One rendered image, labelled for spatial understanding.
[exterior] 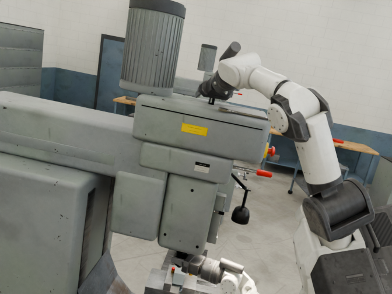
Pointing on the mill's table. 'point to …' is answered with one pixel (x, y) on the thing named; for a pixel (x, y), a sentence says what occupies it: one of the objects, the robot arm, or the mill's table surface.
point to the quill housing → (186, 214)
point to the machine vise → (154, 283)
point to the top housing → (201, 126)
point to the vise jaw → (189, 284)
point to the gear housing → (186, 163)
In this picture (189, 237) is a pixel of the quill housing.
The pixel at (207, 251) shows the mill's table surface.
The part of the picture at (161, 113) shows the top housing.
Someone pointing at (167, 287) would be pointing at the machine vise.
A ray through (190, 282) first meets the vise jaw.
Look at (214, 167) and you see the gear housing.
